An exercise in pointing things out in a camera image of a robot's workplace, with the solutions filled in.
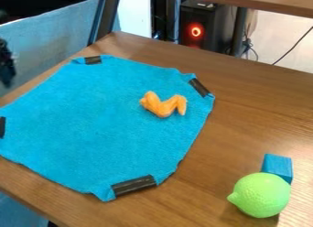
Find green toy lime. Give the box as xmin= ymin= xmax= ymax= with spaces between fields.
xmin=226 ymin=171 xmax=293 ymax=219

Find black computer tower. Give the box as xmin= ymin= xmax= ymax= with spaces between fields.
xmin=178 ymin=0 xmax=240 ymax=54

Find blue cloth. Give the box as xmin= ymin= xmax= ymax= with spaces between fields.
xmin=0 ymin=54 xmax=217 ymax=203

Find orange toy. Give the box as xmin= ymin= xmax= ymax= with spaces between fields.
xmin=139 ymin=91 xmax=189 ymax=119

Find blue block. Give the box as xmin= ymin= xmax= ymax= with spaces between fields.
xmin=260 ymin=153 xmax=295 ymax=185

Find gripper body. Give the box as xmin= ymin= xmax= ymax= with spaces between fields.
xmin=0 ymin=38 xmax=17 ymax=88

